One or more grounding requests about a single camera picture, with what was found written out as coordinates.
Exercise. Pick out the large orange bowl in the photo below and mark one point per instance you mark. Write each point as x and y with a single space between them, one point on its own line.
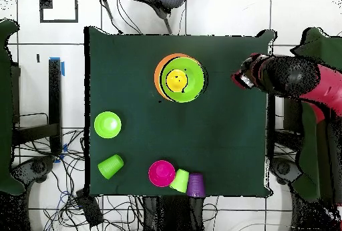
157 78

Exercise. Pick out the blue tape strip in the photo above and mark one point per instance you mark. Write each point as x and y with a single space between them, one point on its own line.
63 69

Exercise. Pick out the large green bowl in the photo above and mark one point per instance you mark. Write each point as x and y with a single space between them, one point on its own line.
195 81

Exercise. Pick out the dark green tablecloth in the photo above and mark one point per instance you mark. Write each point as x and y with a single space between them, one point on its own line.
120 68

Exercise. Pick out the pink bowl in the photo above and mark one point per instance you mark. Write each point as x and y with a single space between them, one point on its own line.
161 173

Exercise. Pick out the yellow ribbed cup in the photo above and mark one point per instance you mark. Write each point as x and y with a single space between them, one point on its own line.
176 81

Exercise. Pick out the small black floor object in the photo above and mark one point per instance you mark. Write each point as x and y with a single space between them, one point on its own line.
38 58

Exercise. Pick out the black chair base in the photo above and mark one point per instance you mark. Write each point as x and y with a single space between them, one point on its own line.
37 167
283 167

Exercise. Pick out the green cloth side table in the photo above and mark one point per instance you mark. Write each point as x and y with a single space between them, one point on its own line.
310 148
5 108

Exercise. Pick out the green smooth cup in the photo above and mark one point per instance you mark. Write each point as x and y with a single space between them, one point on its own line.
110 167

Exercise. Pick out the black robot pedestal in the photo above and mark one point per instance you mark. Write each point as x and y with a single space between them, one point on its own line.
173 212

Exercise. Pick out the grey office chair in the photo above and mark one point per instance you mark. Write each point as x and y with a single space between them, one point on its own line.
171 0

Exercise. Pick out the purple cup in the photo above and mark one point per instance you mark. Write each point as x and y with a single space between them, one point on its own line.
195 185

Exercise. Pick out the green ribbed cup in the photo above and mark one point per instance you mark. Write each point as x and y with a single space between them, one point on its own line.
180 181

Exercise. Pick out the small green ribbed bowl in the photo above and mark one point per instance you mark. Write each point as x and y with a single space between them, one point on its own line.
107 125

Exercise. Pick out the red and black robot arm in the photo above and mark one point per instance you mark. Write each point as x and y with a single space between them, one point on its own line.
288 76

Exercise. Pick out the black power strip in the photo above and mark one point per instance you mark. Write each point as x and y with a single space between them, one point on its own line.
89 209

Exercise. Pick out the black square floor frame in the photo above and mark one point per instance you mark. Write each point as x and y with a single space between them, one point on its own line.
46 1

